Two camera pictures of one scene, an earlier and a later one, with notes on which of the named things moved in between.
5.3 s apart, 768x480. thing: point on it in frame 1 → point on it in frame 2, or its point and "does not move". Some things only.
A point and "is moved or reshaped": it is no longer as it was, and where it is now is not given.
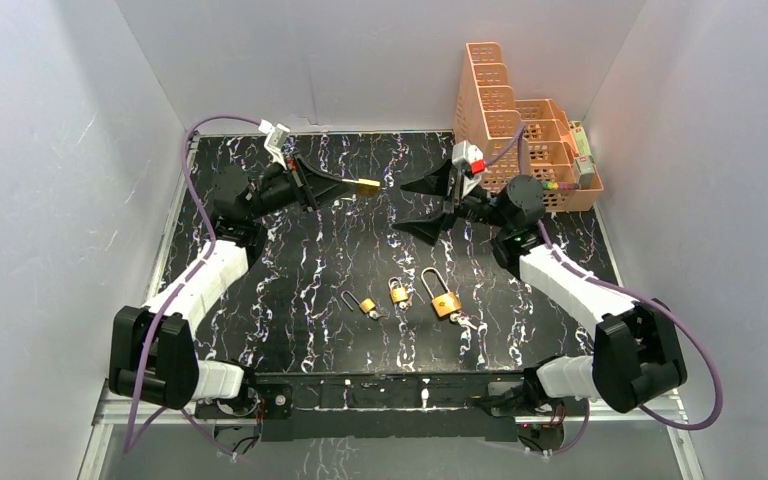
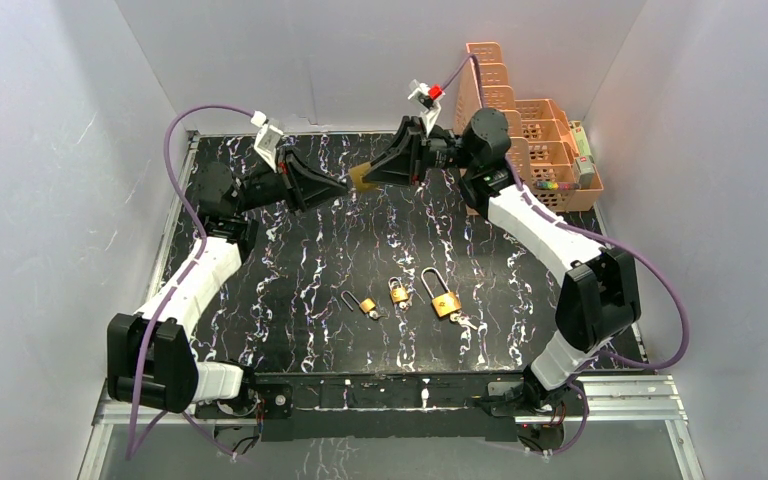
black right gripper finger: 435,183 → 411,130
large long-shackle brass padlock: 445,304 does not move
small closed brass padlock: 398,292 does not move
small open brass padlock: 366,304 does not move
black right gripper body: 481,205 → 443,152
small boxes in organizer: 584,163 does not move
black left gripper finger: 314,177 does not move
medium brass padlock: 365,187 is moved or reshaped
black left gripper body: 300,183 does not move
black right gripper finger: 429,230 → 397,172
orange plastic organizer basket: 529,138 does not move
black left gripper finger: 320,195 does not move
